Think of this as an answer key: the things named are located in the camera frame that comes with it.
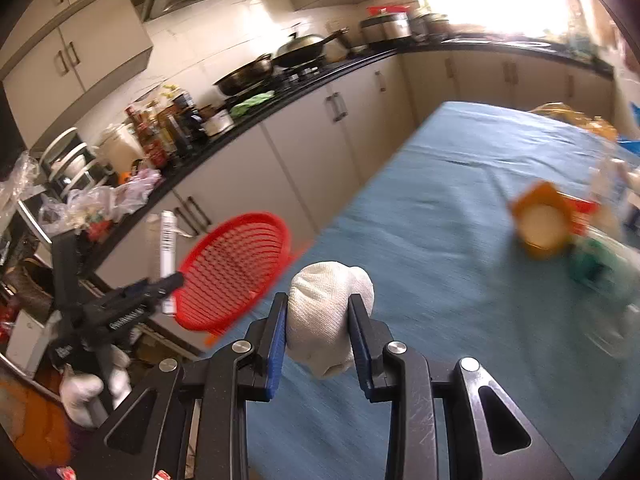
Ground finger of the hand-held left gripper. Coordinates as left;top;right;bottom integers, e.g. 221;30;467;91
106;272;185;333

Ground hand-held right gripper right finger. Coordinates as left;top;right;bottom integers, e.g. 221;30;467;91
347;294;575;480

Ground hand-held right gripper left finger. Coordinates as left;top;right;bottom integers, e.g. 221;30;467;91
102;292;291;480

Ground white plastic tube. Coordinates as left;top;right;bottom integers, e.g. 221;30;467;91
157;210;179;316

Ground white cloth ball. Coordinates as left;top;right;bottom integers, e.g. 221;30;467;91
287;260;376;381

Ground red plastic mesh basket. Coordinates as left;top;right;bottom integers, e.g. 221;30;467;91
172;212;293;333

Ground person's left hand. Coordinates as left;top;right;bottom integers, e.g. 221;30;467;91
59;346;133;427

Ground pile of plastic bags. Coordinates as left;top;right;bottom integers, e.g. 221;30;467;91
40;167;163;233

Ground blue table cloth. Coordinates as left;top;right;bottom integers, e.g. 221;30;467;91
200;100;640;480

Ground white rice cooker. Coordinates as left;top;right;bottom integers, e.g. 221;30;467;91
97;122;146;171

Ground dish rack with bowls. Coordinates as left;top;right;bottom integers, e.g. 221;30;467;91
37;127;101;196

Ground group of condiment bottles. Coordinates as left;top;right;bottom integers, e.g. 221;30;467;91
125;85;211;168

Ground small white jar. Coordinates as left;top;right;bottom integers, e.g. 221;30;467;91
205;110;235;137

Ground beige base cabinets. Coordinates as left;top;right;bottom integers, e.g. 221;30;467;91
95;52;616;291

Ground green cloth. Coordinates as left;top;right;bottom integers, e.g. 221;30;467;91
231;91;276;117

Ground orange paper cup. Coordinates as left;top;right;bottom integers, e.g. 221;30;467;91
509;182;576;261

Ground dark frying pan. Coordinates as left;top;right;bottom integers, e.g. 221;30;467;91
214;54;275;97

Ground green packet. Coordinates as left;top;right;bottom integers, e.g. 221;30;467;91
570;237;621;286

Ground clear plastic container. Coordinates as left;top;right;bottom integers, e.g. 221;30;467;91
580;282;640;361

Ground small red packet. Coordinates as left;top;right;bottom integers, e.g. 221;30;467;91
565;197;601;236

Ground black gas stove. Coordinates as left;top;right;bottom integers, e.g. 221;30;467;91
272;57;331;83

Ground wok with steel lid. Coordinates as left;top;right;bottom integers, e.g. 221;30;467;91
272;27;351;68

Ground clear plastic bottle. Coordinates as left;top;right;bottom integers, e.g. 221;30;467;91
590;157;633;241

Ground yellow plastic bag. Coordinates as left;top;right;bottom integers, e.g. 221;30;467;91
530;102;621;141

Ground silver pressure cooker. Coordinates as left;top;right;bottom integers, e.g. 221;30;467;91
361;12;413;46

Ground pots beside window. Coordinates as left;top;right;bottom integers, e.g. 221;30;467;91
410;7;451;41

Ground large beige wall cabinet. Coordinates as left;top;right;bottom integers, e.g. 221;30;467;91
0;0;153;148

